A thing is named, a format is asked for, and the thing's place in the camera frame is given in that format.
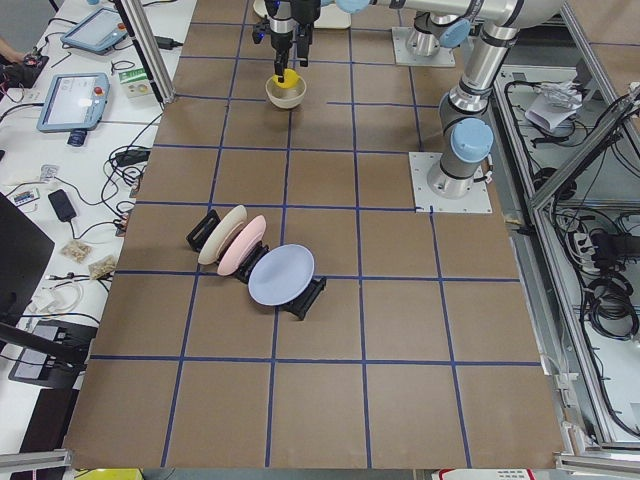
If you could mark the near teach pendant tablet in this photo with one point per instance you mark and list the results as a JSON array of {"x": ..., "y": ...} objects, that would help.
[{"x": 74, "y": 101}]

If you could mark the cream plate in rack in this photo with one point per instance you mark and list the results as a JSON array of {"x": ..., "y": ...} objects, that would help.
[{"x": 222, "y": 235}]

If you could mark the cream bowl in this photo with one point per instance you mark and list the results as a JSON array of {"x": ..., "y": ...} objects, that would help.
[{"x": 286, "y": 98}]

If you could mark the far teach pendant tablet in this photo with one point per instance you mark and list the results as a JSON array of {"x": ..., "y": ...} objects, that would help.
[{"x": 97, "y": 33}]

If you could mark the small cream plate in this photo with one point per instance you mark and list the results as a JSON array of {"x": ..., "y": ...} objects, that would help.
[{"x": 259, "y": 8}]

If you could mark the green white small box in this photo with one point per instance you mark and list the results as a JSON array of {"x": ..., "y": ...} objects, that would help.
[{"x": 135, "y": 83}]

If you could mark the aluminium frame post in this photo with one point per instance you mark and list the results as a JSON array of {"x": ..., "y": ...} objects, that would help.
[{"x": 139, "y": 30}]

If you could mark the teach pendant tablet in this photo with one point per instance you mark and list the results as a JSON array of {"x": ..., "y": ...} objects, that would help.
[
  {"x": 74, "y": 101},
  {"x": 97, "y": 33}
]

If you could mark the black plate rack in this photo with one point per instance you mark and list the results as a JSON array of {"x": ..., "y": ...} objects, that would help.
[{"x": 298, "y": 307}]

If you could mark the yellow lemon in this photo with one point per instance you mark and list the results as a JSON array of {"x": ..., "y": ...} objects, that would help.
[{"x": 288, "y": 80}]

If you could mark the lavender plate in rack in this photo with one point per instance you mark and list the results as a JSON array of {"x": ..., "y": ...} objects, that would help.
[{"x": 281, "y": 275}]

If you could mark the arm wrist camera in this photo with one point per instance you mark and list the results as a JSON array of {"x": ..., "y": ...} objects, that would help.
[{"x": 261, "y": 29}]

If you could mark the pink plate in rack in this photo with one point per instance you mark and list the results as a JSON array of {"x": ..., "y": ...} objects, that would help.
[{"x": 242, "y": 245}]

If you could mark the black power adapter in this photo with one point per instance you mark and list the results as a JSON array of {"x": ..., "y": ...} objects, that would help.
[{"x": 62, "y": 205}]

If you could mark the crumpled white paper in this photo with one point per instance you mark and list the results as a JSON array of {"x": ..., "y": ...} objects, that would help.
[{"x": 555, "y": 103}]

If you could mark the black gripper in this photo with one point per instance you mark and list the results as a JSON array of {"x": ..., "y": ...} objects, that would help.
[
  {"x": 303, "y": 9},
  {"x": 280, "y": 37}
]

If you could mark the white rectangular tray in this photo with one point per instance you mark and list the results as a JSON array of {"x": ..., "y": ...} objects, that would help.
[{"x": 332, "y": 17}]

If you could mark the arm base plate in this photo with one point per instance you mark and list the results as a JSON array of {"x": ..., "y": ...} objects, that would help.
[
  {"x": 414, "y": 48},
  {"x": 435, "y": 192}
]

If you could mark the black monitor stand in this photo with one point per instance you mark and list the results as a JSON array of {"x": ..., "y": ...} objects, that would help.
[{"x": 55, "y": 352}]

